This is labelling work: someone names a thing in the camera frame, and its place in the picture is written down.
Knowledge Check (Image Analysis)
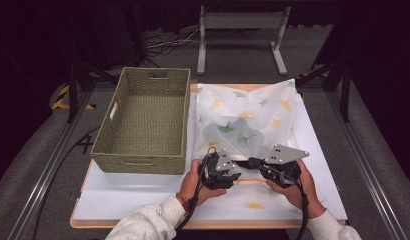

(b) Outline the black metal stand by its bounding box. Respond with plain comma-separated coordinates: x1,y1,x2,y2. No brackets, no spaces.
293,60,353,123
64,61,120,124

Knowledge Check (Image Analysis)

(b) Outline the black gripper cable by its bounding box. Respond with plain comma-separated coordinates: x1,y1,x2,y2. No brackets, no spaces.
276,166,310,240
175,148,218,232

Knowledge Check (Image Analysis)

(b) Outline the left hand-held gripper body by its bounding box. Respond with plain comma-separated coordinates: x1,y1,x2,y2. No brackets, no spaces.
200,148,239,191

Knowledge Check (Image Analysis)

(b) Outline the white metal stand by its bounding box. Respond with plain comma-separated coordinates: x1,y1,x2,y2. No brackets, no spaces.
196,4,292,76

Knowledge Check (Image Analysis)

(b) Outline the person's right hand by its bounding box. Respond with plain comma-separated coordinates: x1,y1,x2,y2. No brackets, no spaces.
265,158,328,220

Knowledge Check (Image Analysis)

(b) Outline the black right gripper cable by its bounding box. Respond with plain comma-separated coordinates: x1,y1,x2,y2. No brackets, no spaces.
276,166,310,240

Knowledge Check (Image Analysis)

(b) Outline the white leaf print laundry bag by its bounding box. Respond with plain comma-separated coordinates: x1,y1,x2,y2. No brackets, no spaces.
191,78,309,213

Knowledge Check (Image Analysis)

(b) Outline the bundle of floor cables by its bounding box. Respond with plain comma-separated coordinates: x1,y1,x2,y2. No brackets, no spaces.
145,27,201,57

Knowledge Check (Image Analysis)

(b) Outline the white table board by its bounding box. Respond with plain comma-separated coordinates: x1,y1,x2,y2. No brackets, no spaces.
72,90,349,222

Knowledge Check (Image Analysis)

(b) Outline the green woven basket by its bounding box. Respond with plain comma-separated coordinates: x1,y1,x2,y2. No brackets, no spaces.
90,66,192,176

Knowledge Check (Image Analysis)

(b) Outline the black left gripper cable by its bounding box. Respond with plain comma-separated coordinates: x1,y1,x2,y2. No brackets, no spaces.
175,148,218,232

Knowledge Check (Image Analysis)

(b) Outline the red string bracelet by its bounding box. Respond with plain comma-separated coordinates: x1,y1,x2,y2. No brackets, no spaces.
176,192,190,215

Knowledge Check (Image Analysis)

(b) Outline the person's left hand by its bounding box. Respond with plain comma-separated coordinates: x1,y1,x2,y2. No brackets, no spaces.
176,158,228,208

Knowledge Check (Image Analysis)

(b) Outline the black floor cable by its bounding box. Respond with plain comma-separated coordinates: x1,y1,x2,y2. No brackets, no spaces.
32,124,103,240

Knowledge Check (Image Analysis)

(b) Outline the aluminium rail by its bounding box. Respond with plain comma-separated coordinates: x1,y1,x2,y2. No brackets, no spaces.
7,89,95,240
325,89,408,240

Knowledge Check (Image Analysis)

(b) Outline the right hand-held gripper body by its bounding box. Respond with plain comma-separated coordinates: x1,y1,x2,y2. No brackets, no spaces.
259,143,311,190

